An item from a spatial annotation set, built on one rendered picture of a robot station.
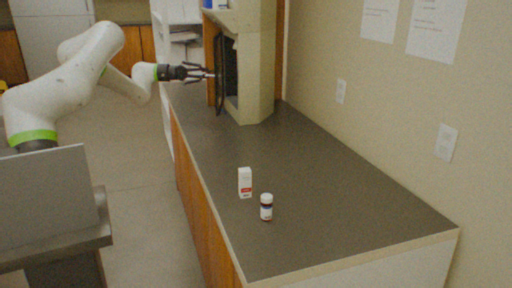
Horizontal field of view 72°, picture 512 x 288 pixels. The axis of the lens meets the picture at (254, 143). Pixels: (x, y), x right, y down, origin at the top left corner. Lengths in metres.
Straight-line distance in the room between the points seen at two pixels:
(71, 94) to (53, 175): 0.23
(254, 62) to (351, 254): 1.08
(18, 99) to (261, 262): 0.84
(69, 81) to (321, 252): 0.86
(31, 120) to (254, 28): 1.05
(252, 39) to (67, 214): 1.11
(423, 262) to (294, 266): 0.45
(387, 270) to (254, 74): 1.10
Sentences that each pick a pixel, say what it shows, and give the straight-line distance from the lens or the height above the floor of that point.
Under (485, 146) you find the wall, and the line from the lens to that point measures 1.21.
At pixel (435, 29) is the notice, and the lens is 1.31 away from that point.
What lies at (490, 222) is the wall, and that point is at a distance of 1.26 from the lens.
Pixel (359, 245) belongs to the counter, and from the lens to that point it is 1.11.
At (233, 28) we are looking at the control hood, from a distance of 1.75.
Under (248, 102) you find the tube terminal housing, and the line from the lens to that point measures 1.84.
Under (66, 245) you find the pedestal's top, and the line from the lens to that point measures 1.19.
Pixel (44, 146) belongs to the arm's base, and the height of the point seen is 1.20.
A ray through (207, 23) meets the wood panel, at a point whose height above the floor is 1.42.
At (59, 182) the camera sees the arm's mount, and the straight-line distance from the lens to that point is 1.15.
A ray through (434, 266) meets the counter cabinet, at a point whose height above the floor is 0.80.
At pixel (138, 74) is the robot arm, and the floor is 1.20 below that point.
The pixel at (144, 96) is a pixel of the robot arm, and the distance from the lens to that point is 1.86.
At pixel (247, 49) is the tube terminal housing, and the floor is 1.33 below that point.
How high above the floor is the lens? 1.63
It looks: 25 degrees down
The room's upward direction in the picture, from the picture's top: straight up
